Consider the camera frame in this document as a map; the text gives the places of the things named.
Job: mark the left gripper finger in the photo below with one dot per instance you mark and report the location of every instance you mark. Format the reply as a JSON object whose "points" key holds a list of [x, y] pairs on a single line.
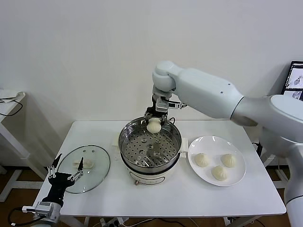
{"points": [[77, 173], [52, 171]]}

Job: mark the perforated steel steamer basket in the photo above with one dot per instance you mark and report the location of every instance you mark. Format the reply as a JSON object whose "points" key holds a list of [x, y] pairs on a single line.
{"points": [[142, 153]]}

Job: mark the black rod under side table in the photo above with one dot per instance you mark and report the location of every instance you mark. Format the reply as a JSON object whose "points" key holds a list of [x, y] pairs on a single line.
{"points": [[261, 149]]}

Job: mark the white steamed baozi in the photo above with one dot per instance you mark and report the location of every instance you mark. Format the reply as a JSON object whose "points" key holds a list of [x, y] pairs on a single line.
{"points": [[220, 173], [228, 160], [154, 125], [202, 160]]}

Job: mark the round glass pot lid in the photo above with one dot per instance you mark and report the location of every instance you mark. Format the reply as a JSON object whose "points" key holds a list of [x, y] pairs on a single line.
{"points": [[99, 165]]}

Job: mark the round white plate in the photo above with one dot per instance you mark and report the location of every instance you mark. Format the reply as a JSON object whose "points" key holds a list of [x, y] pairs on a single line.
{"points": [[213, 146]]}

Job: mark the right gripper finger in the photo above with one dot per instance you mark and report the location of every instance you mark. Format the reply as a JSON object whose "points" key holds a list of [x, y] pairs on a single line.
{"points": [[164, 120], [147, 118]]}

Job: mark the white table leg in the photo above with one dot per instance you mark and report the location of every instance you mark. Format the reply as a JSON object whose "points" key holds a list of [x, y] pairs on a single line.
{"points": [[87, 222], [228, 222]]}

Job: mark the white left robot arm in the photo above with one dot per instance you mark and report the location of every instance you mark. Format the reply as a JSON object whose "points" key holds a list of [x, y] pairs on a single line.
{"points": [[48, 218]]}

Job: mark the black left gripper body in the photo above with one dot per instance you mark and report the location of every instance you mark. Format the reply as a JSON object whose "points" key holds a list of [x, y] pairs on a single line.
{"points": [[59, 182]]}

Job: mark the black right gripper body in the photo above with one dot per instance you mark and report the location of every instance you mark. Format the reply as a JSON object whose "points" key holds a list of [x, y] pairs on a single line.
{"points": [[151, 112]]}

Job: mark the white electric cooking pot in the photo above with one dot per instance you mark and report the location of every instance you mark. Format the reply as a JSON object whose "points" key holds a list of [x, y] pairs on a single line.
{"points": [[146, 177]]}

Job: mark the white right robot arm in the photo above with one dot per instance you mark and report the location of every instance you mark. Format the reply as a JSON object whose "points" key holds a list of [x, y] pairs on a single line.
{"points": [[208, 89]]}

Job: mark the white power strip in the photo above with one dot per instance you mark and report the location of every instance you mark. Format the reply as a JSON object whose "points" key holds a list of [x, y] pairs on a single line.
{"points": [[113, 222]]}

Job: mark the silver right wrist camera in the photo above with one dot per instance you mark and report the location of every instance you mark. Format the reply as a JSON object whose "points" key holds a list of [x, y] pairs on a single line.
{"points": [[162, 105]]}

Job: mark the grey open laptop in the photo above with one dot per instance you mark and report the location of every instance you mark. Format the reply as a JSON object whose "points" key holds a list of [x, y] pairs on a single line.
{"points": [[296, 78]]}

